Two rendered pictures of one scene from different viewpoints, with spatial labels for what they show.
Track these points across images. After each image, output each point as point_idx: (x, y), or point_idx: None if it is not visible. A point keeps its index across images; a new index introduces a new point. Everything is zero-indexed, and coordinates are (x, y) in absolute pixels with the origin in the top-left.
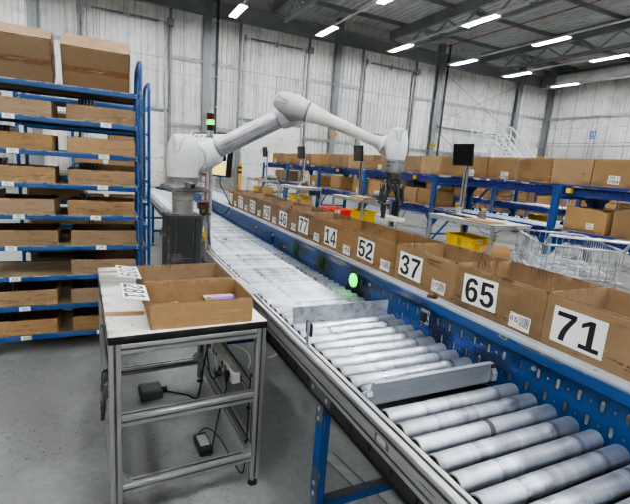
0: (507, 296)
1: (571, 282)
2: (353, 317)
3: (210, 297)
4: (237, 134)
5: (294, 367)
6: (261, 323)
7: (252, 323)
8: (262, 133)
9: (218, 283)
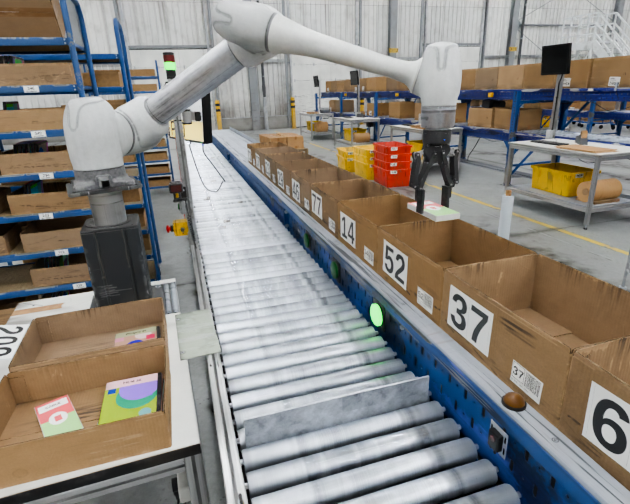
0: None
1: None
2: (363, 415)
3: (116, 389)
4: (176, 86)
5: None
6: (188, 449)
7: (170, 452)
8: (214, 80)
9: (138, 355)
